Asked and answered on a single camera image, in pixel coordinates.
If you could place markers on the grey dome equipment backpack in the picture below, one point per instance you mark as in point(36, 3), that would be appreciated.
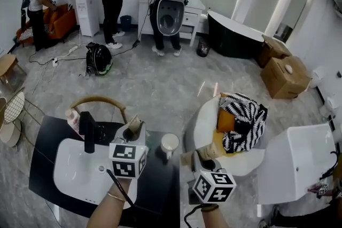
point(171, 16)

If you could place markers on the black glossy backpack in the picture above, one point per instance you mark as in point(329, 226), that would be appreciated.
point(100, 57)

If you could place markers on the brown wristband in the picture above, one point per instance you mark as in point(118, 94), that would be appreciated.
point(209, 208)

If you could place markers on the person's grey shoe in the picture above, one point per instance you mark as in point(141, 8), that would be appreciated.
point(267, 220)

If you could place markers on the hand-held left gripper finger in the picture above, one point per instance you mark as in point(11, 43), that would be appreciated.
point(143, 136)
point(121, 136)

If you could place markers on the striped seat cushion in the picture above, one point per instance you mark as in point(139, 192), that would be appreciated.
point(26, 33)

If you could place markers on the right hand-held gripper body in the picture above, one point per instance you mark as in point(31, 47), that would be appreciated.
point(213, 187)

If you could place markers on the orange sofa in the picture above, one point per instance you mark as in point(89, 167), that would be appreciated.
point(66, 21)

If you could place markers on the black basin faucet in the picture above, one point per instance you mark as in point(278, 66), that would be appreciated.
point(89, 136)

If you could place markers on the round sink drain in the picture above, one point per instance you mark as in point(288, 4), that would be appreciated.
point(101, 169)

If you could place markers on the person's right forearm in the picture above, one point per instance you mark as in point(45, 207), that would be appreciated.
point(211, 220)

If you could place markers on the small white power strip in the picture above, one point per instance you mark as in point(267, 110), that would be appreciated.
point(54, 62)

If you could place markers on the black vanity counter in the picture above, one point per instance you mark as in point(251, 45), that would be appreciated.
point(160, 189)

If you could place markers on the black white zigzag blanket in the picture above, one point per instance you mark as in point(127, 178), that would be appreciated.
point(245, 120)

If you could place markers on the dark blue waste bin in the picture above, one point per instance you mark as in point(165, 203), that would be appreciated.
point(125, 22)

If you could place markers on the white cabinet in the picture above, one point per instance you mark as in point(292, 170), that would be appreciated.
point(196, 16)

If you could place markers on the large cardboard box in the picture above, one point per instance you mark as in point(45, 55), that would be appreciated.
point(283, 82)

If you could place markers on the pink bottle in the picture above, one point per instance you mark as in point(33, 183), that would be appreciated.
point(73, 118)

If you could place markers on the person's black trouser leg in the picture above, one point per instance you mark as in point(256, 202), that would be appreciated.
point(299, 221)

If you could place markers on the wooden curved-back chair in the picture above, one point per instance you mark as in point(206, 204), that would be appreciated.
point(91, 98)

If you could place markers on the white rectangular tub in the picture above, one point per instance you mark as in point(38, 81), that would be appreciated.
point(294, 157)

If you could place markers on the large round beige table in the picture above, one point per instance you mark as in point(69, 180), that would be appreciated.
point(2, 112)

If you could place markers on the black power adapter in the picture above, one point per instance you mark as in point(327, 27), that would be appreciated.
point(136, 43)

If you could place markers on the wooden side table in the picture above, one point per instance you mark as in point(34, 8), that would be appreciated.
point(8, 61)

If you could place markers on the black curved tub faucet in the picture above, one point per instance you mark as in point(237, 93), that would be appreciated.
point(332, 152)

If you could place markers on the white ceramic mug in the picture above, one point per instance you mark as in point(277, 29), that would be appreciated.
point(169, 141)

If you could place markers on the long white power strip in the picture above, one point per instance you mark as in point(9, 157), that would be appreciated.
point(73, 50)

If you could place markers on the small cardboard box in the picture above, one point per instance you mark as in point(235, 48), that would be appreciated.
point(275, 48)

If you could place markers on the white water dispenser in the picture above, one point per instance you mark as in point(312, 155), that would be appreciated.
point(86, 16)

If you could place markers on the person's left forearm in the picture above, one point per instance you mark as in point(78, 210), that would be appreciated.
point(107, 211)

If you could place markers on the small white oval object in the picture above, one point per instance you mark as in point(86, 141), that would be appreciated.
point(288, 69)

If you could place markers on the white sink basin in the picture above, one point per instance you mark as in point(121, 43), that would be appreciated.
point(77, 168)

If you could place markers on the orange cushion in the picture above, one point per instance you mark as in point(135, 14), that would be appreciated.
point(225, 120)

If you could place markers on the white shell chair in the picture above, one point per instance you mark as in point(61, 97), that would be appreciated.
point(205, 120)

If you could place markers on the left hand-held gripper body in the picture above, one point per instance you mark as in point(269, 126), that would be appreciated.
point(125, 160)

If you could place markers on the dark green bathtub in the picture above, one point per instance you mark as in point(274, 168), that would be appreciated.
point(229, 37)

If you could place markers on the black mesh bin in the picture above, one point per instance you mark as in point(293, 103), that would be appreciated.
point(203, 48)

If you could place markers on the white pedal bin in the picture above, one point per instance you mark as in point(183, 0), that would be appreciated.
point(319, 76)
point(328, 106)

